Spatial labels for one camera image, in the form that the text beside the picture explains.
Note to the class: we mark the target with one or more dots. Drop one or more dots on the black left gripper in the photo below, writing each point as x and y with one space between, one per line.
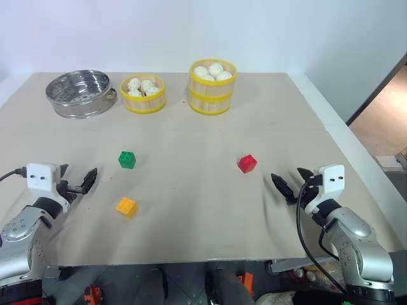
66 188

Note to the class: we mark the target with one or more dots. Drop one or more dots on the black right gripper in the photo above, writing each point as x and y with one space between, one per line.
313 190

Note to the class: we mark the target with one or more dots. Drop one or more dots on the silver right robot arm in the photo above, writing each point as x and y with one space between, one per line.
359 235

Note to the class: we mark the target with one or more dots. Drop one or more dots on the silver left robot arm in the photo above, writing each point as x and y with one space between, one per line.
19 224

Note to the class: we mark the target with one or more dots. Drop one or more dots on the red toy block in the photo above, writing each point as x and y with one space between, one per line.
247 163

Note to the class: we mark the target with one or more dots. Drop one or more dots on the green toy block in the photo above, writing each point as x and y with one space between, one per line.
127 159

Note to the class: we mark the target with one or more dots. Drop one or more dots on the yellow toy block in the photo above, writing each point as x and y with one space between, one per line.
126 207

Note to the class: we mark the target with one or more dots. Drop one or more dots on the perforated steel steamer tray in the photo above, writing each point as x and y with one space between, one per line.
78 93

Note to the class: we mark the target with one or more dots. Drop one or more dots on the beige table cover sheet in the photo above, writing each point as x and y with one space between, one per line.
197 203

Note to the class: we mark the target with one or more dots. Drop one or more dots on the wooden steamer basket yellow rims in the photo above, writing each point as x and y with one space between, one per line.
208 105
213 85
144 101

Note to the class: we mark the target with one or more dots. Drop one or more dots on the white steamed bun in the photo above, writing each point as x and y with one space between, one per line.
208 77
200 71
153 91
216 68
135 93
146 84
133 83
224 76

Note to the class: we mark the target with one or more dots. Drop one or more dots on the orange plastic part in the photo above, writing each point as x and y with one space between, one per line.
93 294
247 282

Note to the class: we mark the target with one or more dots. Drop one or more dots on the white crumpled cloth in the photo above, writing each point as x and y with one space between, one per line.
276 298

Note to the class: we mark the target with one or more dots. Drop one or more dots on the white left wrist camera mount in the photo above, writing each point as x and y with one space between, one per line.
38 178

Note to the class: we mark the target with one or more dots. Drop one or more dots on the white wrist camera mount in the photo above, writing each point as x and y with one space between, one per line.
332 179
38 178

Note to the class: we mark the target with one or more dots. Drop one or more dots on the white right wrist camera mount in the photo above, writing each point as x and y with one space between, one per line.
332 179

